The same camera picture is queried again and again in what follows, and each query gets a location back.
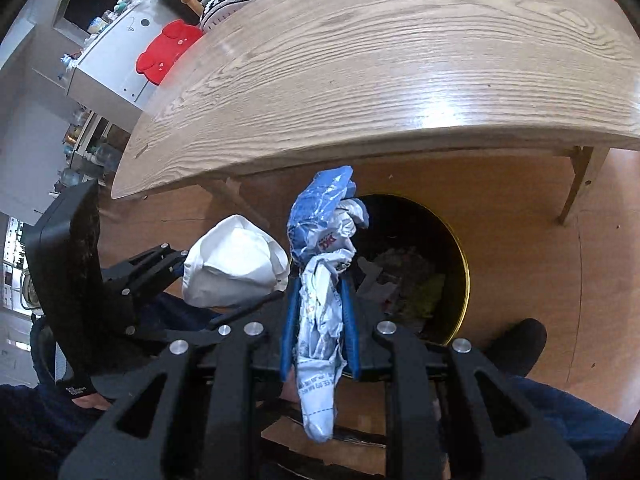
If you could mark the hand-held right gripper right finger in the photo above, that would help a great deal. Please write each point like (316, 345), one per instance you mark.
(352, 340)

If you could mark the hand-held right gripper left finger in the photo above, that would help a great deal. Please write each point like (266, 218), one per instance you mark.
(287, 340)

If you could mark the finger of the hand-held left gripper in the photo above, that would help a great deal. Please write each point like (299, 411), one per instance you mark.
(225, 322)
(145, 270)

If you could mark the blue and white plastic wrapper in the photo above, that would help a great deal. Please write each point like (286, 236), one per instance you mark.
(320, 310)

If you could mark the white paper bag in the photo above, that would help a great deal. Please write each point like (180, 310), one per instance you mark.
(235, 265)

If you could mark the black trash bin gold rim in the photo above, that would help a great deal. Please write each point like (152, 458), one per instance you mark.
(440, 240)

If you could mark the pile of discarded wrappers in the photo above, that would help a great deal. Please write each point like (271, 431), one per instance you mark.
(410, 285)

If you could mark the shelf with bottles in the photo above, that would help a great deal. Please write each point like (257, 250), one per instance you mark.
(87, 150)

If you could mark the person's left leg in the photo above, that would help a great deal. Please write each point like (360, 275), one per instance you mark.
(35, 430)

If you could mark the person's leg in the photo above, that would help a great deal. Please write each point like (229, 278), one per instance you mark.
(550, 420)
(35, 430)

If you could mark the black shoe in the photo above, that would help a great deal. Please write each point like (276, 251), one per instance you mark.
(520, 345)

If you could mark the person's right leg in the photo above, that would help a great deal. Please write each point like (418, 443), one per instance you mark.
(550, 420)

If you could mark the white cabinet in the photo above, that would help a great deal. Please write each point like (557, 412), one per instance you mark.
(115, 55)

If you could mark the red bear-shaped chair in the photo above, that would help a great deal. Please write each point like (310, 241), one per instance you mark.
(167, 50)

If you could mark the wooden table leg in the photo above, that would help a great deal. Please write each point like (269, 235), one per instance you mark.
(582, 180)

